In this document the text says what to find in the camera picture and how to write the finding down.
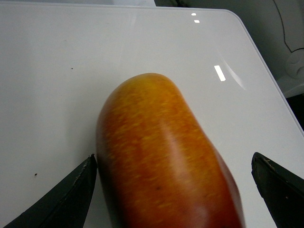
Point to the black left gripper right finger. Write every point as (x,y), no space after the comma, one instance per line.
(281,190)

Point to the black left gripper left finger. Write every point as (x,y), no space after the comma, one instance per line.
(66,205)

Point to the dark red mango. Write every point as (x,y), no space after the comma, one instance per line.
(157,164)

